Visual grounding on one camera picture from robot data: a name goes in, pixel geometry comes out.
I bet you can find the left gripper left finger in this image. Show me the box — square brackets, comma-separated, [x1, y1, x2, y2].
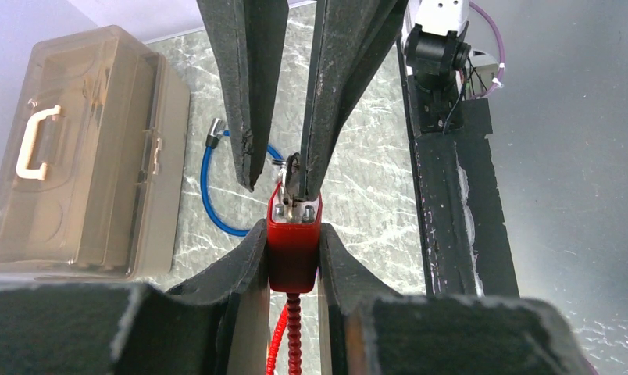
[0, 220, 269, 374]

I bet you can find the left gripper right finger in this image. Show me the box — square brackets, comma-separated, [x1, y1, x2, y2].
[318, 223, 594, 374]

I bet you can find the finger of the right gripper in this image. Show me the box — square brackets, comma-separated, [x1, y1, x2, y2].
[198, 0, 289, 191]
[298, 0, 408, 200]

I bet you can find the red cable lock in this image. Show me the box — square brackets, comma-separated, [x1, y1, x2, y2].
[266, 183, 323, 374]

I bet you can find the silver red lock key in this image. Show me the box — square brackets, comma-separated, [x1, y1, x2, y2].
[272, 152, 301, 223]

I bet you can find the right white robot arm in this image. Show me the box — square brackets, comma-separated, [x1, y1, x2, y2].
[198, 1, 470, 200]

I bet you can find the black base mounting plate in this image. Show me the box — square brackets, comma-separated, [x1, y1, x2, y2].
[398, 47, 519, 297]

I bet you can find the brown plastic toolbox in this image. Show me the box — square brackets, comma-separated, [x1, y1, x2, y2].
[0, 25, 191, 281]

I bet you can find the blue cable lock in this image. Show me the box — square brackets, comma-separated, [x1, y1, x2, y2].
[199, 118, 283, 238]

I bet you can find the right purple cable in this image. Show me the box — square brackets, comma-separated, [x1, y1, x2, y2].
[466, 0, 506, 99]

